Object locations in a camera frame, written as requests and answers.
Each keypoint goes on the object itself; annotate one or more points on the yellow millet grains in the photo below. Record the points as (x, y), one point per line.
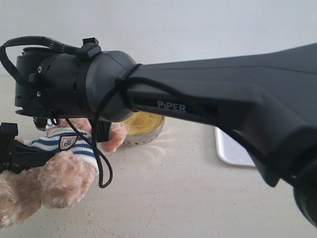
(142, 123)

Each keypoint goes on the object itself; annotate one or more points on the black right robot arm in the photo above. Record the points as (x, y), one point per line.
(267, 103)

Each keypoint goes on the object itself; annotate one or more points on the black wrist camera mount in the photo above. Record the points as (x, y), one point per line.
(103, 131)

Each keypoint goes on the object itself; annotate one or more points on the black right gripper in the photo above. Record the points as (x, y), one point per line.
(42, 119)

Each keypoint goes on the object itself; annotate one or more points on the brown teddy bear striped sweater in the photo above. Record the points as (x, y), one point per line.
(60, 183)

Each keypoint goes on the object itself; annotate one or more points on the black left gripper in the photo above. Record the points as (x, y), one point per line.
(14, 155)

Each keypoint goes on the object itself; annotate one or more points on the white plastic tray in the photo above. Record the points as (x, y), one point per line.
(230, 152)

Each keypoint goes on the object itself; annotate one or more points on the steel bowl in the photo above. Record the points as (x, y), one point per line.
(143, 139)

